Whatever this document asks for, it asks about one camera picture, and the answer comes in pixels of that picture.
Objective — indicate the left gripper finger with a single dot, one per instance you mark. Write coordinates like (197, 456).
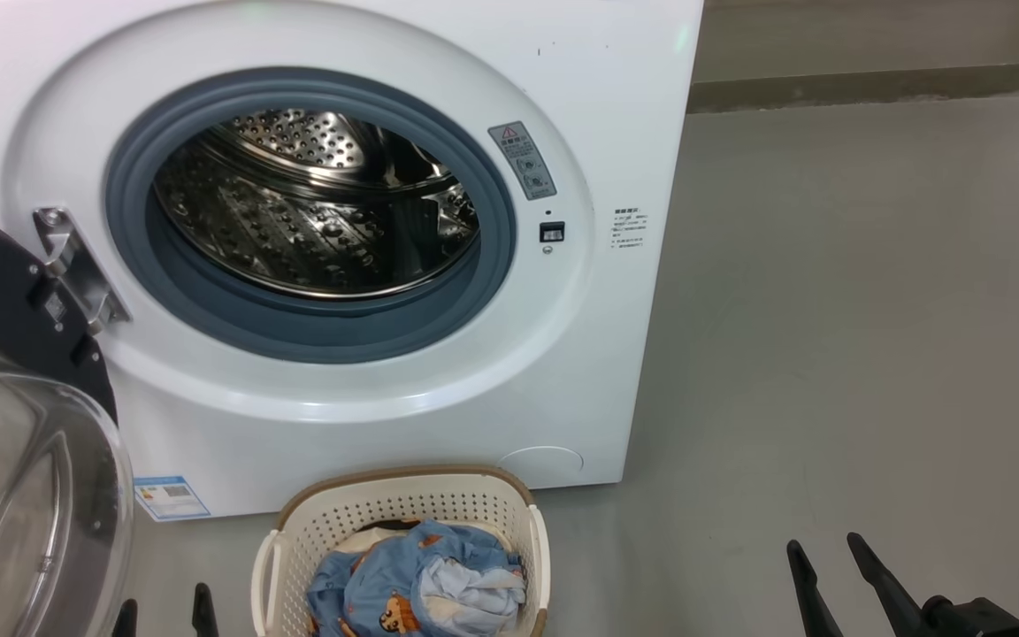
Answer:
(204, 615)
(126, 621)

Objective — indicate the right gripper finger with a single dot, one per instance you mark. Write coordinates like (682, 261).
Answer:
(812, 602)
(890, 584)

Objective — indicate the cream garment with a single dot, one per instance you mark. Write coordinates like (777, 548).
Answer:
(355, 541)

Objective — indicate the blue bear-print garment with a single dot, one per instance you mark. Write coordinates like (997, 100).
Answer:
(377, 588)

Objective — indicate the white front-load washing machine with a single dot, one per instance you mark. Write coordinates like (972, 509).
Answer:
(616, 354)

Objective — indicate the metal door hinge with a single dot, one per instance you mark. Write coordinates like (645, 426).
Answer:
(76, 265)

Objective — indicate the stainless steel washing machine drum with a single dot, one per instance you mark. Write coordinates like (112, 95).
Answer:
(297, 230)

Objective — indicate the black door latch socket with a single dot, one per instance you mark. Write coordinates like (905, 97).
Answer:
(552, 232)

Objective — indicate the blue energy label sticker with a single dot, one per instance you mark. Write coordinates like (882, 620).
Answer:
(171, 498)

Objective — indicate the cream perforated laundry basket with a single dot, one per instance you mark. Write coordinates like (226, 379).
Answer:
(403, 500)

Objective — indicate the round white filter cover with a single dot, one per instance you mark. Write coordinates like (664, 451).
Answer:
(540, 464)

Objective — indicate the small black text label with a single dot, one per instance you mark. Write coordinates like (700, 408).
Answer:
(629, 228)

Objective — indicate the grey warning sticker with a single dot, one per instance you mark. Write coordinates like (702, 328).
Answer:
(523, 161)

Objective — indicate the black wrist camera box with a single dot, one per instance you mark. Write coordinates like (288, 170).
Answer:
(974, 619)

